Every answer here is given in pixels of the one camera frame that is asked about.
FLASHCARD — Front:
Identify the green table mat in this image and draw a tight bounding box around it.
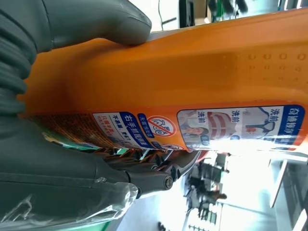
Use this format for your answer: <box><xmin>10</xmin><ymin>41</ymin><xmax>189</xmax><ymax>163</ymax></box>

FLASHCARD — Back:
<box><xmin>72</xmin><ymin>220</ymin><xmax>113</xmax><ymax>231</ymax></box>

